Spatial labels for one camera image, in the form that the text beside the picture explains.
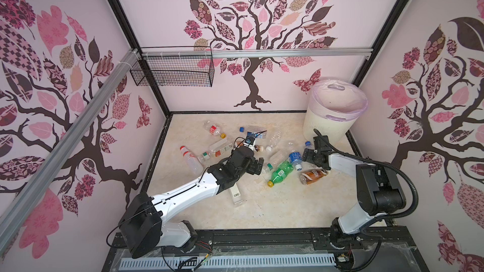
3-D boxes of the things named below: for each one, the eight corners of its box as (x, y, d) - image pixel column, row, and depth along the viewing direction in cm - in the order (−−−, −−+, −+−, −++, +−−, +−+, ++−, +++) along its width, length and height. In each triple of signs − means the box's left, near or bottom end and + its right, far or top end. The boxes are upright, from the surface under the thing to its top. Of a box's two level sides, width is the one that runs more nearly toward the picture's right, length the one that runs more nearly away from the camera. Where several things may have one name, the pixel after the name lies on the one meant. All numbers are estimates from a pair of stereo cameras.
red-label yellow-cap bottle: (203, 128, 114) (201, 123, 111) (209, 123, 117) (208, 118, 113) (221, 142, 107) (221, 138, 103) (228, 137, 109) (227, 132, 106)
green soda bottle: (264, 183, 91) (264, 178, 87) (283, 163, 99) (285, 158, 94) (273, 191, 89) (274, 186, 85) (292, 170, 96) (294, 165, 92)
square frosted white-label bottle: (234, 206, 84) (233, 202, 80) (229, 190, 89) (228, 186, 85) (242, 203, 85) (242, 199, 81) (237, 187, 90) (236, 183, 86)
